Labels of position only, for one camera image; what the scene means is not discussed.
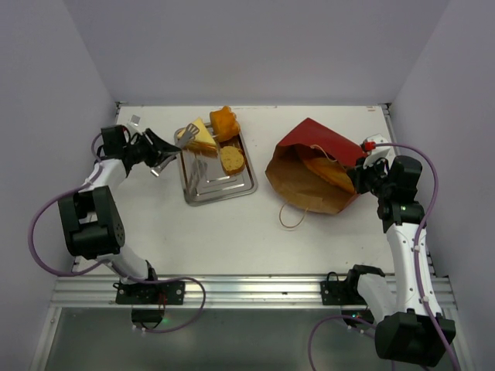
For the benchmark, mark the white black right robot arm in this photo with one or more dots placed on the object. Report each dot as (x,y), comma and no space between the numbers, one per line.
(409,324)

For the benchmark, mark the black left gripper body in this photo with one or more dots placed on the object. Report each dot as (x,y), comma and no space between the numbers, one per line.
(143,151)

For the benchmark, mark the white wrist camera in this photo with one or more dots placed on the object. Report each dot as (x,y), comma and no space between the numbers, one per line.
(376,147)
(133,124)

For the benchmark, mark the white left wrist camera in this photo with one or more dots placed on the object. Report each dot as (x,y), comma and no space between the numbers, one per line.
(133,124)

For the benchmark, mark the long fake baguette bread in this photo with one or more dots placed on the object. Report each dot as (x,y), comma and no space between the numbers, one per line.
(330,171)

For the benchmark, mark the aluminium corner frame rail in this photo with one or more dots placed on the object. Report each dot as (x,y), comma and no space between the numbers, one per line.
(119,105)

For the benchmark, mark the red brown paper bag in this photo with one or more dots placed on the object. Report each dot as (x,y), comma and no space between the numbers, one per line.
(298,186)

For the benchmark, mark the round fake bread slice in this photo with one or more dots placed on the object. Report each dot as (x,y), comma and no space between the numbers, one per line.
(232,160)

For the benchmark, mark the stainless steel tray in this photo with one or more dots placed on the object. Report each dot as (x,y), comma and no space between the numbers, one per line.
(205,181)

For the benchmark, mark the aluminium front mounting rail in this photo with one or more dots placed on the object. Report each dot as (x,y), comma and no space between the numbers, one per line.
(223,292)

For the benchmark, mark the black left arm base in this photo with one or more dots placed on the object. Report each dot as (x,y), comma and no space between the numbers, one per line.
(149,301)

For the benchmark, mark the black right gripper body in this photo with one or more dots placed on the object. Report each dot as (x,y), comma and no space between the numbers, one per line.
(360,179)

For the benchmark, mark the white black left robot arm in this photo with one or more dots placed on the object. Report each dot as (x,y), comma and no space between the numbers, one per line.
(92,226)

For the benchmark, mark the orange fake bread loaf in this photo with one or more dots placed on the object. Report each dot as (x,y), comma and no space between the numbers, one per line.
(224,123)

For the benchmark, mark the triangular fake sandwich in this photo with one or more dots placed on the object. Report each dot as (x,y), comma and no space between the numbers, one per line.
(196,137)

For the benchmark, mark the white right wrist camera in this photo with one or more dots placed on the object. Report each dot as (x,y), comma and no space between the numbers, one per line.
(376,147)

